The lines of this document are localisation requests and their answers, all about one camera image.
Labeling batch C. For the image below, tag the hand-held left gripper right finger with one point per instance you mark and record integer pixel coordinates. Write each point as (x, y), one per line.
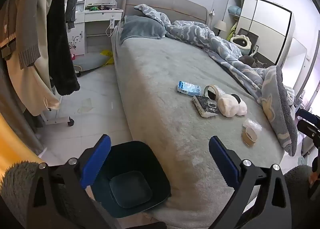
(222, 164)

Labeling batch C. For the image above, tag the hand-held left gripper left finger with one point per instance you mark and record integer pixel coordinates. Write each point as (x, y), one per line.
(98, 161)

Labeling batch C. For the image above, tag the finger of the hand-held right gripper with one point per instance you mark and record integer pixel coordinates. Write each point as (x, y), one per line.
(308, 114)

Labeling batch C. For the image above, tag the brown cardboard roll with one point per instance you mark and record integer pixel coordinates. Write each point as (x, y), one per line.
(247, 139)

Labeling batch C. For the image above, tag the dark plastic trash bin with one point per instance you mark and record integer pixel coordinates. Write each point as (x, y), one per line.
(130, 184)

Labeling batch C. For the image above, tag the clear plastic wrap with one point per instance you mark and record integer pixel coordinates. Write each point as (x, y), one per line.
(252, 124)

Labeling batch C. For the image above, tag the black patterned packet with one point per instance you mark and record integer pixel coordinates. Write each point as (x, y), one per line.
(203, 105)

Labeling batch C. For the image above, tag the clear tape roll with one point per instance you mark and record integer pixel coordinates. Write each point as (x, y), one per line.
(221, 92)

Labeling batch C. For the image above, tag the blue tissue packet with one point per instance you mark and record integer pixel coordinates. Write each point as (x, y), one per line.
(188, 88)

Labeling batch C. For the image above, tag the grey cat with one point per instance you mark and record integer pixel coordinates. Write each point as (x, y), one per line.
(250, 62)

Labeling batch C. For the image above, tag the bed with grey sheet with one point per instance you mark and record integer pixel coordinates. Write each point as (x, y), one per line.
(160, 94)

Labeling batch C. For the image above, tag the cream plush cat bed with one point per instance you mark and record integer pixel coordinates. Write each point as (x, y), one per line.
(240, 44)

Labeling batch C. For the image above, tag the grey cushioned rolling stool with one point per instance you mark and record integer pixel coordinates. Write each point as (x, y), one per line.
(90, 62)

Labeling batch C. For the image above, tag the cream coat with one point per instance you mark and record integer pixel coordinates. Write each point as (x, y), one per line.
(37, 81)

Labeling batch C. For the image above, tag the white wardrobe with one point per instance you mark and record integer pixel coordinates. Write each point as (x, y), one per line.
(270, 19)

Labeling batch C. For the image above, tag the blue patterned blanket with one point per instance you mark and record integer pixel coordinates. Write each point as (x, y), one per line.
(225, 49)

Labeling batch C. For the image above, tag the yellow plastic bag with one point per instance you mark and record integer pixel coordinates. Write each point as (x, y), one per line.
(108, 54)

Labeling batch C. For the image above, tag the black fuzzy garment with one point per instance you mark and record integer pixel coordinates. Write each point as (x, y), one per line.
(62, 56)

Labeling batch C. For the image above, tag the green cloth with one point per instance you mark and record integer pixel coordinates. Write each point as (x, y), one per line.
(232, 31)

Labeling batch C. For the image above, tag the beige bedside lamp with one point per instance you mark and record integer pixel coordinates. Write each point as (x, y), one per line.
(220, 26)

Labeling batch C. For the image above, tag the teal grey pillow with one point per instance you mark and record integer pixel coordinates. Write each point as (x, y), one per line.
(142, 29)

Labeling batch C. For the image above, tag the white power strip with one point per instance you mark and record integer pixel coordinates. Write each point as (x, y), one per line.
(112, 22)

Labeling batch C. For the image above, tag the white vanity desk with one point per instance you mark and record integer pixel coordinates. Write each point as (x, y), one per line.
(100, 16)

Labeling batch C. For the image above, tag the pile of cosmetics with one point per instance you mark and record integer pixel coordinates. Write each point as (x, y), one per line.
(100, 7)

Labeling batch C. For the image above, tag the brown grey knit cardigan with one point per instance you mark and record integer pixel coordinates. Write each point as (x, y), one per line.
(22, 19)

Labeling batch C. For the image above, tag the grey padded headboard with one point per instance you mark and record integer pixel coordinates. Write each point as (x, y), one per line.
(162, 4)

